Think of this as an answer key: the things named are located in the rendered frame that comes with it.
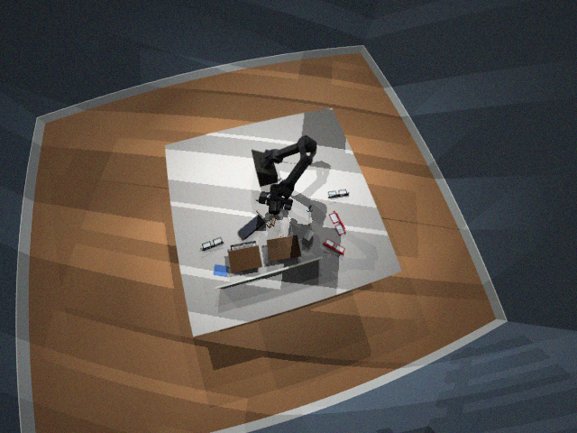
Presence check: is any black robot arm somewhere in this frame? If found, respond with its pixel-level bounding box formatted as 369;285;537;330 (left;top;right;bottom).
259;135;316;215

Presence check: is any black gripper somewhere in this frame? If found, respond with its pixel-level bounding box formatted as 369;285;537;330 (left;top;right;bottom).
258;192;293;210

